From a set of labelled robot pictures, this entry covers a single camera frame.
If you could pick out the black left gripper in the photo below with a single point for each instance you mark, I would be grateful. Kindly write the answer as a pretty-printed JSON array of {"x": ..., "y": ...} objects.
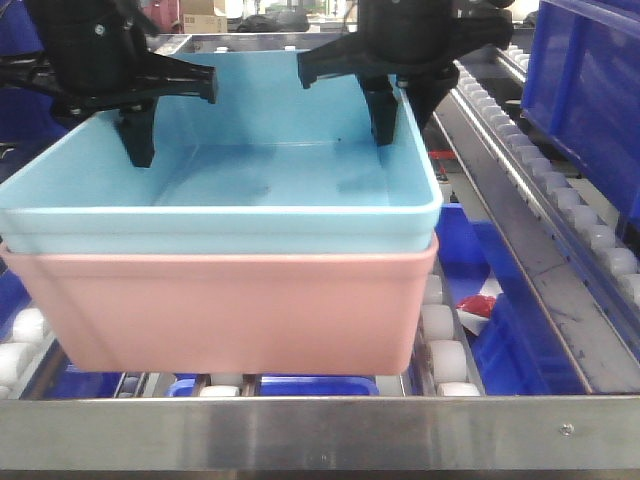
[{"x": 95, "y": 52}]

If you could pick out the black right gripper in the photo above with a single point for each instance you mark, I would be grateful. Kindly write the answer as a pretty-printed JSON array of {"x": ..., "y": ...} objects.
[{"x": 416, "y": 42}]

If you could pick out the light blue plastic box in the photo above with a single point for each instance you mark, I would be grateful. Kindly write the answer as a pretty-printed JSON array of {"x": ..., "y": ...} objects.
[{"x": 269, "y": 168}]

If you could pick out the pink plastic box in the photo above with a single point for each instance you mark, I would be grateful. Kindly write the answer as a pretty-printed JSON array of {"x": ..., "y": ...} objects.
[{"x": 321, "y": 314}]

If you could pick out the dark blue crate below shelf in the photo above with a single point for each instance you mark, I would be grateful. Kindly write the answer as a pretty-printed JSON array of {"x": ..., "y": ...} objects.
[{"x": 515, "y": 350}]

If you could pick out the cardboard box background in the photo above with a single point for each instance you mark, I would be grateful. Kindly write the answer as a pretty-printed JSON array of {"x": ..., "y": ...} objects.
[{"x": 203, "y": 16}]

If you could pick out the dark blue crate left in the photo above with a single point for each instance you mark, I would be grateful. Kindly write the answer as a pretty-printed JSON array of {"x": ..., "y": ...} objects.
[{"x": 26, "y": 117}]

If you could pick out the white roller track right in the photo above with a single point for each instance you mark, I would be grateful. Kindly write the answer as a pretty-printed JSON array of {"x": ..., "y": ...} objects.
[{"x": 549, "y": 191}]

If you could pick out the white roller track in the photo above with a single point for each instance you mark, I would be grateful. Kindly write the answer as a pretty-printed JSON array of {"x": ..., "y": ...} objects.
[
  {"x": 447, "y": 357},
  {"x": 549, "y": 191}
]

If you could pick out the dark blue crate right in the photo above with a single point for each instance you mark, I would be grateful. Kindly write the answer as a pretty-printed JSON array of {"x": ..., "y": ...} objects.
[{"x": 582, "y": 92}]

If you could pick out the red white package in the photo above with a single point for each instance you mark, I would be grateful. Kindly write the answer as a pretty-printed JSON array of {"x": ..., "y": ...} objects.
[{"x": 474, "y": 311}]

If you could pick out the white roller track centre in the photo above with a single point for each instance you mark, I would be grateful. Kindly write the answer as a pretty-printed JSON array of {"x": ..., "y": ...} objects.
[{"x": 447, "y": 357}]

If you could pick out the stainless steel shelf frame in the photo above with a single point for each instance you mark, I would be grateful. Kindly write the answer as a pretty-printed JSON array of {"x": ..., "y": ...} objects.
[{"x": 237, "y": 425}]

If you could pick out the steel divider rail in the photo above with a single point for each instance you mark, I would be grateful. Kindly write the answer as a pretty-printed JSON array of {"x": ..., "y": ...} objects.
[{"x": 586, "y": 313}]

